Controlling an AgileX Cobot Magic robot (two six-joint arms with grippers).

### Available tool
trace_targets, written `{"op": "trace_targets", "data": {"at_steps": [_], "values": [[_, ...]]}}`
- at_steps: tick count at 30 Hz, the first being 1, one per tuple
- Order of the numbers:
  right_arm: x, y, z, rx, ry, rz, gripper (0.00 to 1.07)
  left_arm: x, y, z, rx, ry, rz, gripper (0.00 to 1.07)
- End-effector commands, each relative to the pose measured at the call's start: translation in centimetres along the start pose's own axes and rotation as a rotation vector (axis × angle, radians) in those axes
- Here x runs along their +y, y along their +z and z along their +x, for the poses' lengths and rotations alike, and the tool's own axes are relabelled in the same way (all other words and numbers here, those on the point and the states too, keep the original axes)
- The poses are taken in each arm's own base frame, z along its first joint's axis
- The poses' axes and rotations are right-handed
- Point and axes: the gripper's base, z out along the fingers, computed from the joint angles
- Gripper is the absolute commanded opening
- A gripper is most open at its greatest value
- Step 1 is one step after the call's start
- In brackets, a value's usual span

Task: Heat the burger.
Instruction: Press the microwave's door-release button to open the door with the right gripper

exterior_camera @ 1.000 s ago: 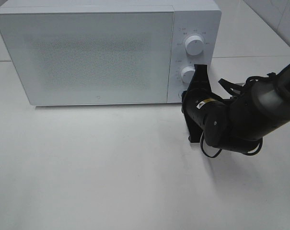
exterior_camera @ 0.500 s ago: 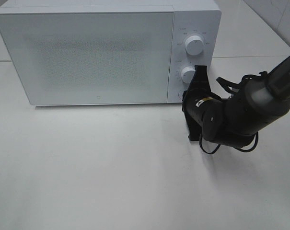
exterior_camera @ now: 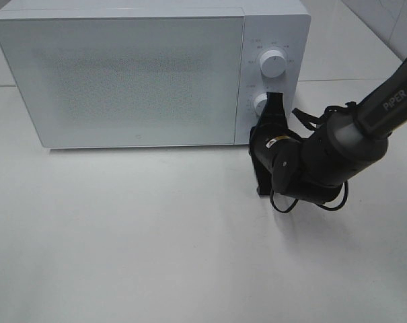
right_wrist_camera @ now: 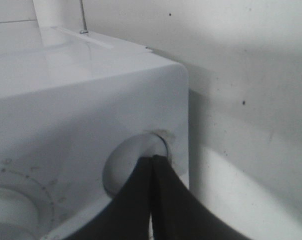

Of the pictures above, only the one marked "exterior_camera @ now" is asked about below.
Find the white microwave door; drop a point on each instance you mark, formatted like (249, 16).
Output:
(127, 82)

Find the white microwave oven body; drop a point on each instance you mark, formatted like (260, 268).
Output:
(267, 25)

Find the upper white power knob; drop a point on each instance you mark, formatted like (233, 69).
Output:
(273, 63)

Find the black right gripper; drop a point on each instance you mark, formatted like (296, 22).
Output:
(267, 138)

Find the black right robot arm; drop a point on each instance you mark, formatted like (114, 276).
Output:
(344, 141)

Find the white timer knob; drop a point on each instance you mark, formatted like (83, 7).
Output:
(259, 103)

